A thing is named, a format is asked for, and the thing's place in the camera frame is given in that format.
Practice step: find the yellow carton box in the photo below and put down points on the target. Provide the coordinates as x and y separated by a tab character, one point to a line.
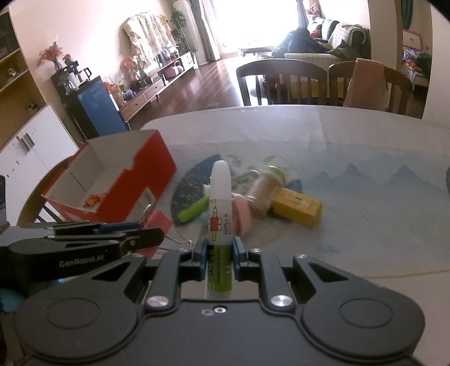
298	207

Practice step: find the grey curtain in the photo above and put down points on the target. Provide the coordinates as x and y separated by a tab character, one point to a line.
209	31

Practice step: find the green tube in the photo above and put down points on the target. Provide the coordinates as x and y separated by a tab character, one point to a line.
191	211

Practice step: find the vase with red flowers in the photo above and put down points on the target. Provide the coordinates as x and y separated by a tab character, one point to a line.
52	54

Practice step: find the spice jar with green lid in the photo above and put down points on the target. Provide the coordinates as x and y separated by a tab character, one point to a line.
265	190

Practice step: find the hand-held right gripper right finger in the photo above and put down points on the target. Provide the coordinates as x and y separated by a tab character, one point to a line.
237	260

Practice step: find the low coffee table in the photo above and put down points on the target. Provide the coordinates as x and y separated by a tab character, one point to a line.
255	51

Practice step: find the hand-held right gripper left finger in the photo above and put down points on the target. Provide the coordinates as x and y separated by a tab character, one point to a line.
201	260

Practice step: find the sofa with blankets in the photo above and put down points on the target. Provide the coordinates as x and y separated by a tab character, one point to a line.
337	38

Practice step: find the pink round case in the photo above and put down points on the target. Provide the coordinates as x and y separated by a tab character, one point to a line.
242	211

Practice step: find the plush toy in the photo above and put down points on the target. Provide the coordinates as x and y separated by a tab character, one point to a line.
313	8

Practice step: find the white standing air conditioner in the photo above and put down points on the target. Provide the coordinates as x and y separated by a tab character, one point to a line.
184	21

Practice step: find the dark wooden chair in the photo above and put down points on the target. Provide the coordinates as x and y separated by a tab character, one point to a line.
281	68
397	84

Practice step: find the tall potted plant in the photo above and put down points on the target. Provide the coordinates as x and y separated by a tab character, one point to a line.
179	28

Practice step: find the pink towel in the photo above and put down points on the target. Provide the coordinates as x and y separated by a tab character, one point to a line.
364	84

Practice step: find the white and green glue bottle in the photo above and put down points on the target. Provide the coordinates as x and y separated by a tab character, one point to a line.
219	197

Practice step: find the white sideboard cabinet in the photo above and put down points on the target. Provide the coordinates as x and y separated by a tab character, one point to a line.
31	158

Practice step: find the long wooden tv cabinet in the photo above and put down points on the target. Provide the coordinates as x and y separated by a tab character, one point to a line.
154	88

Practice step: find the clothes rack with garments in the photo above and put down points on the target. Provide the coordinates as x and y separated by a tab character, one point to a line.
147	33

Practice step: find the wooden wall shelf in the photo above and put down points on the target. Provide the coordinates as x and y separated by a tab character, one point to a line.
14	74

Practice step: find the small orange toy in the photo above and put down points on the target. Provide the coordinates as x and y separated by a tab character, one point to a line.
94	200

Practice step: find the pink artificial flowers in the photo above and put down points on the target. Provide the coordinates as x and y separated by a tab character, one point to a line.
132	68

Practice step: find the pink binder clip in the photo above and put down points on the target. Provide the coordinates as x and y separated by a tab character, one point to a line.
160	220

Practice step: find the child's bed with bedding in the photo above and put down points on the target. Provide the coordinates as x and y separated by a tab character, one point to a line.
416	63

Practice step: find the blue and black cabinet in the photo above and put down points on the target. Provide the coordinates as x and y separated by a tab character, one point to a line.
95	105

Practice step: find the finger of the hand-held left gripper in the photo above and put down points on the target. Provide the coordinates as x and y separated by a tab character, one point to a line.
144	239
109	228

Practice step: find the red cardboard box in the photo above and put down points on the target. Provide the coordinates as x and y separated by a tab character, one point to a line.
140	179

